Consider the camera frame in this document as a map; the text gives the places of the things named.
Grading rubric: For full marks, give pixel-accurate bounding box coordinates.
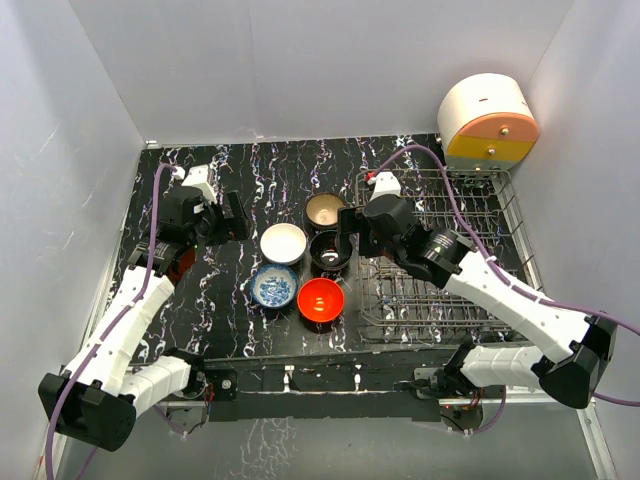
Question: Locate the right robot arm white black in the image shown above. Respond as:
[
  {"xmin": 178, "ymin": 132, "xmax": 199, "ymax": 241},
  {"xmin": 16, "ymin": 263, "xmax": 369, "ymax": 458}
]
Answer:
[{"xmin": 336, "ymin": 194, "xmax": 617, "ymax": 409}]

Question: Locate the wire dish rack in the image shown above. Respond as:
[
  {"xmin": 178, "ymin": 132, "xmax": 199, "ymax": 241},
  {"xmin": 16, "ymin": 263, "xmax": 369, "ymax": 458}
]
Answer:
[{"xmin": 353, "ymin": 169, "xmax": 542, "ymax": 347}]

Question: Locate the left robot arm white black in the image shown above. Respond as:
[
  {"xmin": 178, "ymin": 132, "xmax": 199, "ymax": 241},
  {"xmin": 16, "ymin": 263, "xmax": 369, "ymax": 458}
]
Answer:
[{"xmin": 38, "ymin": 187, "xmax": 251, "ymax": 452}]

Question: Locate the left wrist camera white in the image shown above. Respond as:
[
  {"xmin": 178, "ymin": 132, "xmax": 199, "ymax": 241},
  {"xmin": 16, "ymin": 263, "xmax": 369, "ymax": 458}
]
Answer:
[{"xmin": 172, "ymin": 165, "xmax": 217, "ymax": 205}]

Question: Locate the red bowl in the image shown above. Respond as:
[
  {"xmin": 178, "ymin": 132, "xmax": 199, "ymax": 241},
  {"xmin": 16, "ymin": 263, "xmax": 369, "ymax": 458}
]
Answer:
[{"xmin": 297, "ymin": 277, "xmax": 346, "ymax": 324}]

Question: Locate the black glossy bowl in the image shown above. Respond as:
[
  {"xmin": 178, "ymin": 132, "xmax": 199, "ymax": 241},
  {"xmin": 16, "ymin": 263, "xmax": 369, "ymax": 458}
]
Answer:
[{"xmin": 310, "ymin": 230, "xmax": 350, "ymax": 272}]

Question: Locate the blue white patterned bowl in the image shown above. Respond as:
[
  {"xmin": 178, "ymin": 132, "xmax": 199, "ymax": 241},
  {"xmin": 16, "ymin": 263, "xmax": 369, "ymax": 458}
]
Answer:
[{"xmin": 250, "ymin": 264, "xmax": 299, "ymax": 309}]

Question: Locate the brown beige bowl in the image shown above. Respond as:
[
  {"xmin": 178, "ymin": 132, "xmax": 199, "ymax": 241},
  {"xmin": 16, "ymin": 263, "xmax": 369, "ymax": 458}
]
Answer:
[{"xmin": 304, "ymin": 193, "xmax": 346, "ymax": 230}]

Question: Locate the aluminium frame rail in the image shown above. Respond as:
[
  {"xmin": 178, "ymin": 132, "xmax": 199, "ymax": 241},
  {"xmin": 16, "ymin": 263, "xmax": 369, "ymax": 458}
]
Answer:
[{"xmin": 157, "ymin": 400, "xmax": 616, "ymax": 479}]

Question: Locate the round drawer cabinet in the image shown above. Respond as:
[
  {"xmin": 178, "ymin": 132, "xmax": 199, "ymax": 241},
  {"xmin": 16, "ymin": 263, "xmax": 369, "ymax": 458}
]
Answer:
[{"xmin": 437, "ymin": 73, "xmax": 539, "ymax": 171}]

